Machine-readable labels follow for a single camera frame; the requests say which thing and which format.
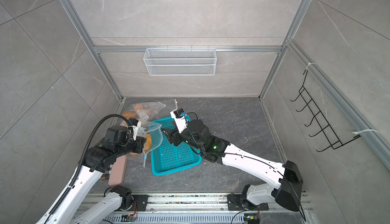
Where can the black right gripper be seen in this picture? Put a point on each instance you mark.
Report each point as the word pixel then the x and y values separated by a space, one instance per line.
pixel 175 135

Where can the smooth brown potato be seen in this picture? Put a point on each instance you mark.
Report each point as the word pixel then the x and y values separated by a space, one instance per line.
pixel 129 114

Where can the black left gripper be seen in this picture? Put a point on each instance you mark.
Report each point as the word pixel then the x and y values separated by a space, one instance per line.
pixel 140 141

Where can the teal plastic basket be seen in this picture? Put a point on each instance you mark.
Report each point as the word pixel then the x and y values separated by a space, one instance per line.
pixel 168 159

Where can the pink rectangular case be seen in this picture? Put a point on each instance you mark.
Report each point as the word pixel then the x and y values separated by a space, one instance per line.
pixel 118 170

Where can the white mesh wall basket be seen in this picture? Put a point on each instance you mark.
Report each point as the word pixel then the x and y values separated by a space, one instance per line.
pixel 180 61

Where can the black wire hook rack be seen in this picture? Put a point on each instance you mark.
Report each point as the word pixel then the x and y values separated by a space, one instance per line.
pixel 318 117

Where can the clear plastic bag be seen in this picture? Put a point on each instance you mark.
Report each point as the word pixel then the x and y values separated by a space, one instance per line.
pixel 150 111
pixel 151 131

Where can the wrinkled orange potato bottom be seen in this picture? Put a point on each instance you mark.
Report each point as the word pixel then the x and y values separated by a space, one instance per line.
pixel 148 143

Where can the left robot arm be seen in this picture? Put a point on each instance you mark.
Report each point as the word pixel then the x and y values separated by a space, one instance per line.
pixel 118 141

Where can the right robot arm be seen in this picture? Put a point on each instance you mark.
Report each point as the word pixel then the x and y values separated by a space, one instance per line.
pixel 283 182

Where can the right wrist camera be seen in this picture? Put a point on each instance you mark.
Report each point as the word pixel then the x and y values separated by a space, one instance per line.
pixel 179 117

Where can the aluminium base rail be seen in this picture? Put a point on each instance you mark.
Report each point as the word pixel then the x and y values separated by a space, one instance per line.
pixel 207 208

